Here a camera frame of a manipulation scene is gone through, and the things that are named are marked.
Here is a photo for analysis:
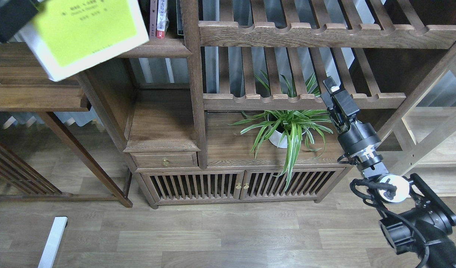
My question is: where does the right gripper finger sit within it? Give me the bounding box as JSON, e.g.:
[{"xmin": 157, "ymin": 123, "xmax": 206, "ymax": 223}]
[{"xmin": 323, "ymin": 76, "xmax": 340, "ymax": 94}]

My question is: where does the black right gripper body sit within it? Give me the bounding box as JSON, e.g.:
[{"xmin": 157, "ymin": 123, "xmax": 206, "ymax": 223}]
[{"xmin": 321, "ymin": 89, "xmax": 360, "ymax": 134}]

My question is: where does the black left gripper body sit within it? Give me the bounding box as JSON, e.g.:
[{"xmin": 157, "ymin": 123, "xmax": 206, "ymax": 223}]
[{"xmin": 0, "ymin": 0, "xmax": 39, "ymax": 43}]

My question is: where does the yellow green paperback book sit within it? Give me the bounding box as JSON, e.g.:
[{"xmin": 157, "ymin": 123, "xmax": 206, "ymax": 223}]
[{"xmin": 20, "ymin": 0, "xmax": 149, "ymax": 82}]

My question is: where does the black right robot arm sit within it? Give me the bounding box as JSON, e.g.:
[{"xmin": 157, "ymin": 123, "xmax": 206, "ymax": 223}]
[{"xmin": 321, "ymin": 77, "xmax": 456, "ymax": 268}]

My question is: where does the white plant pot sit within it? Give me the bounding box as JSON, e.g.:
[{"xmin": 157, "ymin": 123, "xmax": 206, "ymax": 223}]
[{"xmin": 269, "ymin": 122, "xmax": 288, "ymax": 148}]

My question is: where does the dark wooden bookshelf cabinet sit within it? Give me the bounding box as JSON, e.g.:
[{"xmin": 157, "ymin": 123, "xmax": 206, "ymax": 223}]
[{"xmin": 76, "ymin": 0, "xmax": 456, "ymax": 208}]

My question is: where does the dark slatted wooden rack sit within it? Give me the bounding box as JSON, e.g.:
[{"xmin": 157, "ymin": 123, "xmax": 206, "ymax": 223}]
[{"xmin": 0, "ymin": 142, "xmax": 77, "ymax": 201}]

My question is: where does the dark maroon upright book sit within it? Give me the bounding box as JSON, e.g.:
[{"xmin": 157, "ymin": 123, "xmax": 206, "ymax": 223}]
[{"xmin": 149, "ymin": 0, "xmax": 158, "ymax": 40}]

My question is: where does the red white upright book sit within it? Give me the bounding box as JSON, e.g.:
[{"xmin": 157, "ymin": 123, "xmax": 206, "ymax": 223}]
[{"xmin": 155, "ymin": 0, "xmax": 169, "ymax": 39}]

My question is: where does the dark green upright book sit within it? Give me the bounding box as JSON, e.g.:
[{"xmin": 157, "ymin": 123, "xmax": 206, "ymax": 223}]
[{"xmin": 176, "ymin": 0, "xmax": 184, "ymax": 36}]

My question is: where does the white metal leg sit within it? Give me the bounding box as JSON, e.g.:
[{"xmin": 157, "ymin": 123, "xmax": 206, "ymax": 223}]
[{"xmin": 38, "ymin": 217, "xmax": 68, "ymax": 268}]

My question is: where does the light wooden shelf frame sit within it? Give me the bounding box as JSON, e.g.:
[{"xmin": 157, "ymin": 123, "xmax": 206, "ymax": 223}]
[{"xmin": 380, "ymin": 57, "xmax": 456, "ymax": 197}]

